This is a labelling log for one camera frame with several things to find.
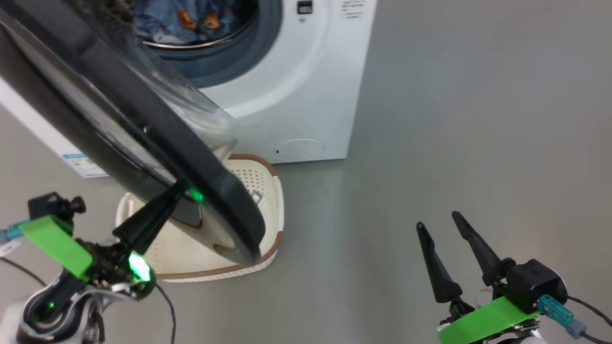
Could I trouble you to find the blue energy label sticker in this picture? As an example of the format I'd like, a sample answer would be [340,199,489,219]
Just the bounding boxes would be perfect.
[62,153,108,178]

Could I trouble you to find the round dark glass washer door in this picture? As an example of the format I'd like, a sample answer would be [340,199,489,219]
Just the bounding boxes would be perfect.
[0,0,266,266]

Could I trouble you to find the thin black right gripper cable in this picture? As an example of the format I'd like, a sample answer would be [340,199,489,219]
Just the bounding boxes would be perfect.
[567,295,612,344]

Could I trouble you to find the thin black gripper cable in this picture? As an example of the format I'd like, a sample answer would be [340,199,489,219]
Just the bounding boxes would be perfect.
[153,284,177,344]
[567,295,612,344]

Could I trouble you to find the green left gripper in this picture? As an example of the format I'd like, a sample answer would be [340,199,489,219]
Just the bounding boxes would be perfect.
[19,182,187,299]

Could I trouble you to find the thin black left gripper cable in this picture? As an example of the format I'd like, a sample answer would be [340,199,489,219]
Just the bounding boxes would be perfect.
[153,284,177,344]

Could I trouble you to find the teal left camera cable connector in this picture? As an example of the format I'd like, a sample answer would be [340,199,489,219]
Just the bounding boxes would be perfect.
[0,222,25,244]

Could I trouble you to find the cream perforated laundry basket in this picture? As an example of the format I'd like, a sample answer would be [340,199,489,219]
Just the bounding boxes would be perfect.
[115,153,285,282]

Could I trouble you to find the white front-load washing machine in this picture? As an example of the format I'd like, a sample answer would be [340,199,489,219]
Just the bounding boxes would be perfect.
[0,0,378,178]

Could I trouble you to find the teal right camera cable connector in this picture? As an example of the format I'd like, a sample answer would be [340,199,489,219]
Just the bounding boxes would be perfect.
[537,294,588,339]

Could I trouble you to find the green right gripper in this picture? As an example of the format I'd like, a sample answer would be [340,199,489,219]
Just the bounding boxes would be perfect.
[416,211,541,344]

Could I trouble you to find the teal camera cable connector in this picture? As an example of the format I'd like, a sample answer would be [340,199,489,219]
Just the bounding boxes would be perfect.
[537,294,588,339]
[0,222,25,244]

